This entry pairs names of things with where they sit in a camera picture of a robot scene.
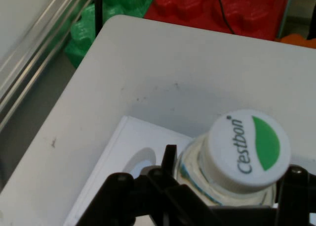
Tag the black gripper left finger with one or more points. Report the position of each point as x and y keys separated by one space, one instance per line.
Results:
x=153 y=201

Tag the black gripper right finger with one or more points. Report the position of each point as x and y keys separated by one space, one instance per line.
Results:
x=296 y=198

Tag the clear water bottle green label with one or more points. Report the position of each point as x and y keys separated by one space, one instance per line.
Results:
x=247 y=147

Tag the white cardboard box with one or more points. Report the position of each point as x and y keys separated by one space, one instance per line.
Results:
x=118 y=156

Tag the orange foam piece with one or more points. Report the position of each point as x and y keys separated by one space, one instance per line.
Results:
x=296 y=40

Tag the teal floor mat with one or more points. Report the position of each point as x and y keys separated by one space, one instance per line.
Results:
x=286 y=8

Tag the large red foam block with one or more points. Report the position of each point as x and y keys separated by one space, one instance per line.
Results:
x=254 y=11

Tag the green foam block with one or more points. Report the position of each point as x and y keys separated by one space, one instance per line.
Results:
x=116 y=8

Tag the black tripod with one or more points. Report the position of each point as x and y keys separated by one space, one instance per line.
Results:
x=98 y=11

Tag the silver metal wall rail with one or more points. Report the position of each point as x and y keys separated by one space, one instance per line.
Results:
x=37 y=50

